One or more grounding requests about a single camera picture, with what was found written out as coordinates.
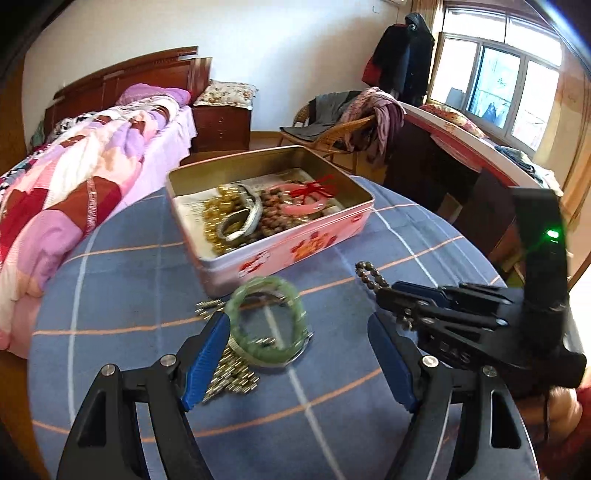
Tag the wide silver bangle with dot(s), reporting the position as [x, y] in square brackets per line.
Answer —
[251, 214]

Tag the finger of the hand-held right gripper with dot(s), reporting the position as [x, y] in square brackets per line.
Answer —
[438, 316]
[420, 290]

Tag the hanging red garment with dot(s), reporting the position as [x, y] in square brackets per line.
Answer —
[368, 69]

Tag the yellow curtain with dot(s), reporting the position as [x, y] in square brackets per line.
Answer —
[431, 23]

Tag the pile of folded clothes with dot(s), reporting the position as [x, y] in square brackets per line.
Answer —
[526, 164]

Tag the dark wooden desk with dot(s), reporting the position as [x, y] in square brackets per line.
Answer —
[429, 175]

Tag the white printed paper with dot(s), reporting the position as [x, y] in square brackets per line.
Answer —
[191, 202]

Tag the window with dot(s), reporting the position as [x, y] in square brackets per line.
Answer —
[498, 78]

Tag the floral cushion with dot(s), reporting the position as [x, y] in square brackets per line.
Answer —
[226, 94]

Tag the floral pillow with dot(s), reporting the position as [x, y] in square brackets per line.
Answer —
[455, 120]

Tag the teal bag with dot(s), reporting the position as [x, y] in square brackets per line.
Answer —
[38, 134]

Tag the white and red desk cloth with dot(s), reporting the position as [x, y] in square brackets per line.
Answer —
[485, 154]

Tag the wooden nightstand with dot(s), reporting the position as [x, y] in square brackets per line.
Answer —
[221, 131]

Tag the pink bangle with red ribbon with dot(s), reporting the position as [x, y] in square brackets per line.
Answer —
[300, 208]

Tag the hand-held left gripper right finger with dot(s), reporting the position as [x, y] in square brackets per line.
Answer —
[392, 364]

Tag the hanging black coats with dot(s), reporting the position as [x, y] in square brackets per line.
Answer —
[406, 60]

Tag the wooden bed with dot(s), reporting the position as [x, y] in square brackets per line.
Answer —
[171, 134]

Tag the dark grey garment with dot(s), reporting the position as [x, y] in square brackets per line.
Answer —
[328, 110]

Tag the wicker chair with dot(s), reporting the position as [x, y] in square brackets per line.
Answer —
[341, 138]

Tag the thin silver bangle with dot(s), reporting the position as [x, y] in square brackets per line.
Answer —
[305, 340]

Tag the purple pillow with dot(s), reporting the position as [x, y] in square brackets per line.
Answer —
[152, 94]

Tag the black and white print pillow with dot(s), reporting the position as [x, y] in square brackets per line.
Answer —
[64, 125]

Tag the pink patchwork quilt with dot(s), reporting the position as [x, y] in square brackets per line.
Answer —
[69, 184]

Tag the wooden wardrobe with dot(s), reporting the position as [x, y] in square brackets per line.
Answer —
[13, 124]

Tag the person's right hand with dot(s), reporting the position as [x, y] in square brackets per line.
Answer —
[563, 413]

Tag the pink and purple garments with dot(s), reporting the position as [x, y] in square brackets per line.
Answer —
[383, 120]

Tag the pink tin box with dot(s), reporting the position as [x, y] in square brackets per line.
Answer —
[277, 258]

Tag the green jade bangle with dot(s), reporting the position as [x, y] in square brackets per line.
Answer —
[258, 351]

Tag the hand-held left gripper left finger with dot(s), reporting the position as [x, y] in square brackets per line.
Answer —
[205, 362]

